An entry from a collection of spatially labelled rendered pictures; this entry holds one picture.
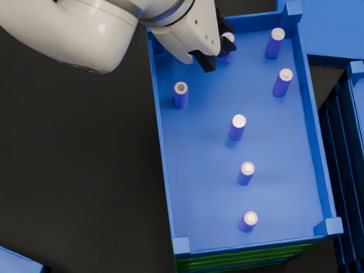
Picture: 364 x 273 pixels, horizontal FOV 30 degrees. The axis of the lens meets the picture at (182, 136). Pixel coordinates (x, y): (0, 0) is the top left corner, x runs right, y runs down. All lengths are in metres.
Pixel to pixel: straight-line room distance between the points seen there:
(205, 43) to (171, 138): 0.19
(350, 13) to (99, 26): 0.90
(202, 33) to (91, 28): 0.18
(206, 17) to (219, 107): 0.19
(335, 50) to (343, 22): 0.06
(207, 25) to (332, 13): 0.70
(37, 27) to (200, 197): 0.39
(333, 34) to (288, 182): 0.58
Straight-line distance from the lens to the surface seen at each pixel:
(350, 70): 1.05
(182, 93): 0.85
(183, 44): 0.74
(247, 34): 0.95
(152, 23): 0.70
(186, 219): 0.88
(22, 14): 0.57
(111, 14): 0.61
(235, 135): 0.87
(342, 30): 1.42
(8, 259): 1.31
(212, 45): 0.77
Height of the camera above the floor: 1.27
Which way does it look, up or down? 75 degrees down
